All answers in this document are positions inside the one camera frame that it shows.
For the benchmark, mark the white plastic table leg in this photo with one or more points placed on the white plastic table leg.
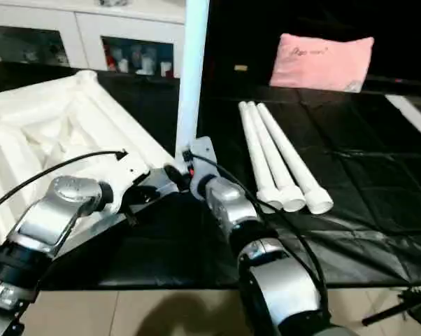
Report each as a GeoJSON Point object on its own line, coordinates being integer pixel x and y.
{"type": "Point", "coordinates": [256, 154]}
{"type": "Point", "coordinates": [193, 70]}
{"type": "Point", "coordinates": [273, 154]}
{"type": "Point", "coordinates": [294, 157]}

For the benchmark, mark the white plastic table top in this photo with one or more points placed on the white plastic table top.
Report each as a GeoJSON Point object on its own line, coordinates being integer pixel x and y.
{"type": "Point", "coordinates": [50, 126]}

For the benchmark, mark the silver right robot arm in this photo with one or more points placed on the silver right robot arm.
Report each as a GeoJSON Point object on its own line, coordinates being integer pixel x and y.
{"type": "Point", "coordinates": [280, 287]}

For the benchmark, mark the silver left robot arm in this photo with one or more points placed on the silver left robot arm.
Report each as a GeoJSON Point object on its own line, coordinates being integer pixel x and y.
{"type": "Point", "coordinates": [50, 217]}

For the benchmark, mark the black work mat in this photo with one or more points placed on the black work mat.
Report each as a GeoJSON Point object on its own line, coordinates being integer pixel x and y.
{"type": "Point", "coordinates": [196, 245]}

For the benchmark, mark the red bottle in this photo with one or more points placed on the red bottle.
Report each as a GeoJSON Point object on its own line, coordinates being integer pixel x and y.
{"type": "Point", "coordinates": [108, 57]}

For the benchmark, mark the pink pillow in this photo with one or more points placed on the pink pillow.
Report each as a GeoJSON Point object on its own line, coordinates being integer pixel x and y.
{"type": "Point", "coordinates": [322, 63]}

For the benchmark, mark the dark patterned ornament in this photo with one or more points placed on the dark patterned ornament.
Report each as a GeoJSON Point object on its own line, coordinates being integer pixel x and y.
{"type": "Point", "coordinates": [114, 2]}

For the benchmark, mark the white glass-door cabinet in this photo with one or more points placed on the white glass-door cabinet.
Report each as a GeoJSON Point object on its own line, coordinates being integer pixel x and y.
{"type": "Point", "coordinates": [56, 17]}

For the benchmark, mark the black tripod stand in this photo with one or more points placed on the black tripod stand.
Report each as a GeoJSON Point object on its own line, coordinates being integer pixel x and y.
{"type": "Point", "coordinates": [399, 308]}

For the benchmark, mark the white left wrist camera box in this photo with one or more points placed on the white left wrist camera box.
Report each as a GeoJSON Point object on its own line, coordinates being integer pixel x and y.
{"type": "Point", "coordinates": [144, 185]}

